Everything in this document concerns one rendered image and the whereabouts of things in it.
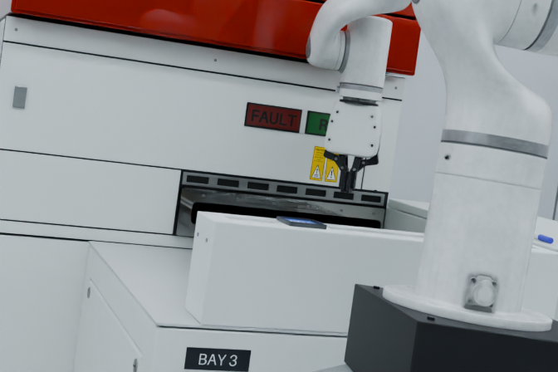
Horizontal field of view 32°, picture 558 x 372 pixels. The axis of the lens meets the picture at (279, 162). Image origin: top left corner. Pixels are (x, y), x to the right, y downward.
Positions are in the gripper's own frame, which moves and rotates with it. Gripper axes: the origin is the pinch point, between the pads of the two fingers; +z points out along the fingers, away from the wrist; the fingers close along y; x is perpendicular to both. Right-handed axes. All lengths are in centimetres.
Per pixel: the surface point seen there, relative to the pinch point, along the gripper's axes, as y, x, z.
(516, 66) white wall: 17, 212, -42
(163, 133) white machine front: -35.8, -7.1, -4.3
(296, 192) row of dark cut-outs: -12.3, 9.7, 4.3
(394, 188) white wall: -19, 186, 11
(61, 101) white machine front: -52, -19, -8
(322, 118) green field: -9.3, 11.2, -11.4
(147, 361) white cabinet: -11, -63, 24
